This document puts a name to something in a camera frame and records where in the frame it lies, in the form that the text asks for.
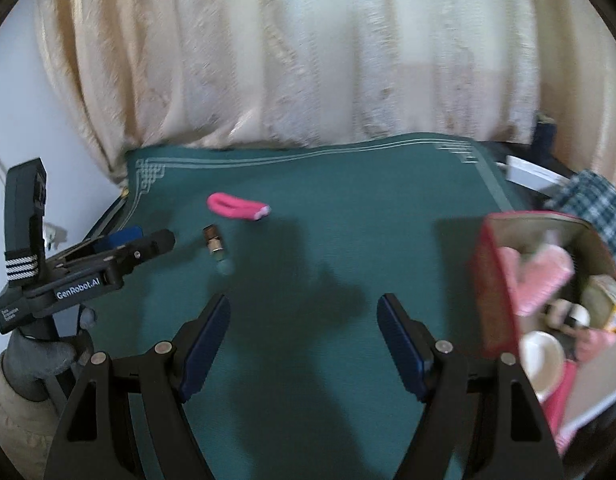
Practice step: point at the dark blue bottle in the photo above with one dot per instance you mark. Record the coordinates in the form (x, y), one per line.
(543, 137)

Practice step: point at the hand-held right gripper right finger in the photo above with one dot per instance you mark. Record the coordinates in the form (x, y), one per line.
(400, 345)

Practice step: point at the small glass bottle gold cap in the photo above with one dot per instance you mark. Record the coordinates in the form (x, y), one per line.
(214, 240)

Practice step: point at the white plastic lid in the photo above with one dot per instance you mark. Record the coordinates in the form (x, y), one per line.
(540, 360)

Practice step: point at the person's left forearm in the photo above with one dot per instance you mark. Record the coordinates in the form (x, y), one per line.
(18, 435)

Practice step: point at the large pink hair roller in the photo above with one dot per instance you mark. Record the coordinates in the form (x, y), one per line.
(547, 275)

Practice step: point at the cream patterned curtain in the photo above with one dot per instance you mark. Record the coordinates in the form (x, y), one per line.
(298, 50)

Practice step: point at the white wall plug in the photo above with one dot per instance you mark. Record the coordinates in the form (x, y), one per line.
(54, 235)

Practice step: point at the white flat box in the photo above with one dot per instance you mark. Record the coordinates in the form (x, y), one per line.
(530, 175)

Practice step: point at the green table mat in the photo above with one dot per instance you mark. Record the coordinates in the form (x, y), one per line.
(328, 260)

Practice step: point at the yellow cardboard box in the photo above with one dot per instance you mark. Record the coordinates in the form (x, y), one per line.
(607, 300)

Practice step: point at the red cardboard box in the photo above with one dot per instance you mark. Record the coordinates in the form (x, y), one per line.
(492, 285)

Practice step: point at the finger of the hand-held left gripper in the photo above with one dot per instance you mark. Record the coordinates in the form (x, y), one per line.
(143, 250)
(120, 239)

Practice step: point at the person's left hand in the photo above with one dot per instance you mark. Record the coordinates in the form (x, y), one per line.
(33, 365)

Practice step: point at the plaid cloth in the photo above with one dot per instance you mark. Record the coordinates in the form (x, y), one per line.
(595, 205)

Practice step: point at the panda toy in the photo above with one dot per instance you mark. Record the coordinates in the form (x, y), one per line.
(570, 315)

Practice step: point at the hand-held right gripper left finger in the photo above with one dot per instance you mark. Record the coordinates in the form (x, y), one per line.
(208, 345)

